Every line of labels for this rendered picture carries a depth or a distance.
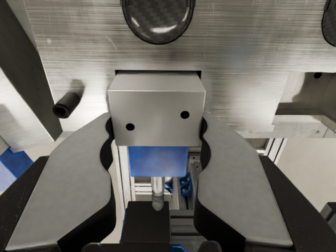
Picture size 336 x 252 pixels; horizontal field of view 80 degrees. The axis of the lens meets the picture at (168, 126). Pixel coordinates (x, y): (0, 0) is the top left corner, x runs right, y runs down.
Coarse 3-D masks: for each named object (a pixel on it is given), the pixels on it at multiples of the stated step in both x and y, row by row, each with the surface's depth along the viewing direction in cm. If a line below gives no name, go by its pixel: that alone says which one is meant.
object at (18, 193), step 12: (48, 156) 8; (36, 168) 8; (24, 180) 7; (36, 180) 7; (12, 192) 7; (24, 192) 7; (0, 204) 6; (12, 204) 6; (24, 204) 6; (0, 216) 6; (12, 216) 6; (0, 228) 6; (12, 228) 6; (0, 240) 5
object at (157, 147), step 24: (120, 72) 12; (144, 72) 12; (168, 72) 13; (192, 72) 13; (120, 96) 10; (144, 96) 10; (168, 96) 10; (192, 96) 10; (120, 120) 11; (144, 120) 11; (168, 120) 11; (192, 120) 11; (120, 144) 12; (144, 144) 12; (168, 144) 12; (192, 144) 12; (144, 168) 15; (168, 168) 15
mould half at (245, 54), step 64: (64, 0) 10; (256, 0) 11; (320, 0) 11; (64, 64) 12; (128, 64) 12; (192, 64) 12; (256, 64) 12; (320, 64) 12; (64, 128) 14; (256, 128) 15
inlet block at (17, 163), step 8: (0, 136) 19; (0, 144) 19; (0, 152) 18; (8, 152) 20; (16, 152) 20; (24, 152) 21; (0, 160) 19; (8, 160) 19; (16, 160) 20; (24, 160) 21; (0, 168) 19; (8, 168) 19; (16, 168) 20; (24, 168) 21; (0, 176) 19; (8, 176) 20; (16, 176) 20; (0, 184) 20; (8, 184) 20
